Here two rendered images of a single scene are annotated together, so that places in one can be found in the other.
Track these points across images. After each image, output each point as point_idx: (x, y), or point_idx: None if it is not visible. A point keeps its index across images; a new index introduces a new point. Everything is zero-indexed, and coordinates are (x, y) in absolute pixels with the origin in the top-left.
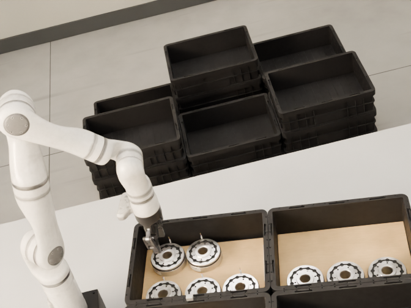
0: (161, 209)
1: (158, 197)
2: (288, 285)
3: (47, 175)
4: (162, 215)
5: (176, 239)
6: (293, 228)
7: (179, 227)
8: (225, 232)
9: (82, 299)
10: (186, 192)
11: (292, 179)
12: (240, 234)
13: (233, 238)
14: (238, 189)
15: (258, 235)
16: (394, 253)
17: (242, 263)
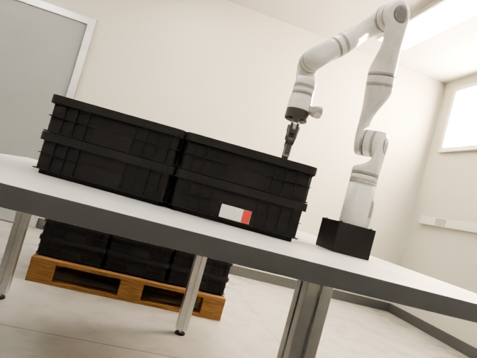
0: (285, 112)
1: (329, 263)
2: None
3: (369, 71)
4: (287, 136)
5: (274, 182)
6: (157, 152)
7: (272, 163)
8: (224, 166)
9: (343, 207)
10: (284, 251)
11: (111, 204)
12: (209, 168)
13: (215, 175)
14: (201, 227)
15: (191, 167)
16: None
17: None
